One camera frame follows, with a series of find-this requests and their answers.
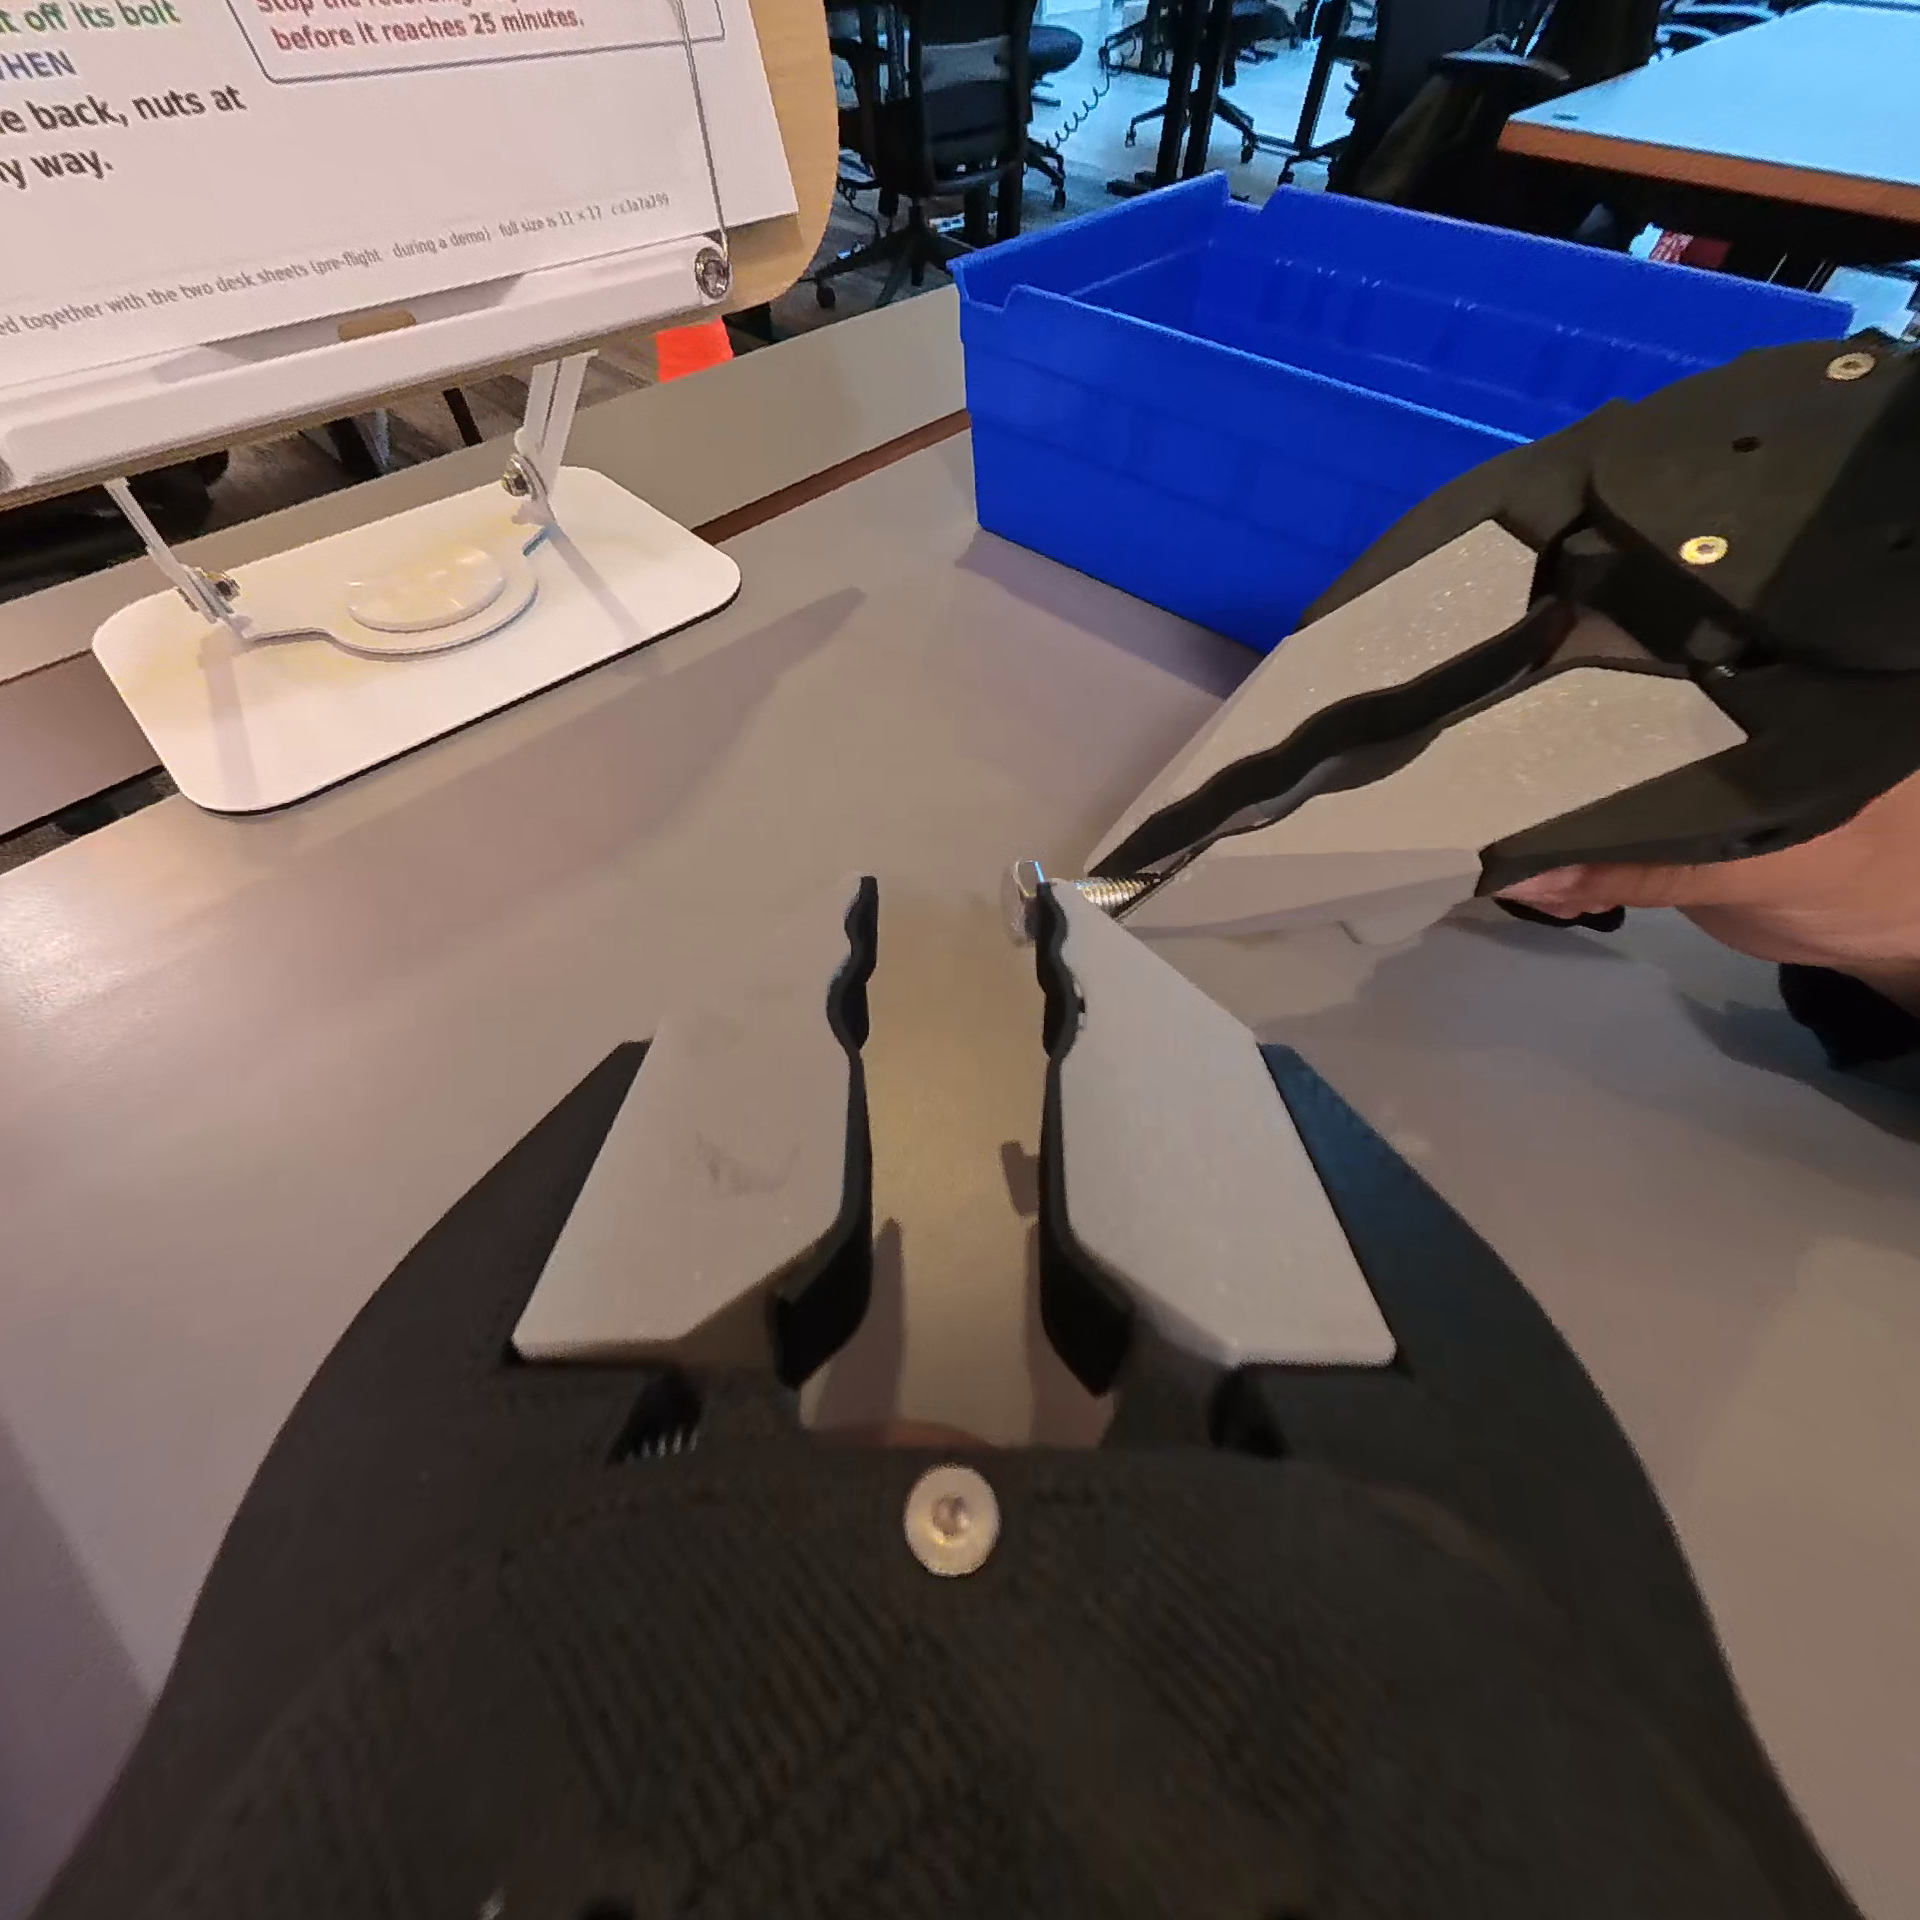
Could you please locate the printed instruction sheet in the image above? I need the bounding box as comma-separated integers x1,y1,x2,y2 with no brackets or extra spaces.
0,0,800,395

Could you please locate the black office chair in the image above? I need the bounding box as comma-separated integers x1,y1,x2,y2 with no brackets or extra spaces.
831,0,1086,252
1334,51,1595,231

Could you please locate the person's right hand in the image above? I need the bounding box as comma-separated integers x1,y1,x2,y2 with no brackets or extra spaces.
1497,758,1920,982

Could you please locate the blue plastic bin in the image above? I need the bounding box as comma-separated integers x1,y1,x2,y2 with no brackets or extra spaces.
948,171,1859,657

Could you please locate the white document stand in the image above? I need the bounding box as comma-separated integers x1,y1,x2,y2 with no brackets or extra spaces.
0,241,745,822

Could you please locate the grey desk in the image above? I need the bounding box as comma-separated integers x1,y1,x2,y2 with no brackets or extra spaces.
0,286,1920,1920

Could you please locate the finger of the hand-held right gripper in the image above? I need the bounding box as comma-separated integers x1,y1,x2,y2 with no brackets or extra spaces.
1083,518,1569,881
1118,648,1754,952

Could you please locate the silver hex bolt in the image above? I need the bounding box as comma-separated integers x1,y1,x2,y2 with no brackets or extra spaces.
999,856,1191,946

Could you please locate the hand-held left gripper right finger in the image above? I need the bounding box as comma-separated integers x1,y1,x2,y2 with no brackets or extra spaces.
1032,876,1401,1402

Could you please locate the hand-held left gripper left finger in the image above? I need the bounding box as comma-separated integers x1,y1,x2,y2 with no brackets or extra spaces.
512,876,880,1392

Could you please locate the white table wood edge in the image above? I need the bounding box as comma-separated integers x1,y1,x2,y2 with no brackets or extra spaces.
1500,0,1920,297

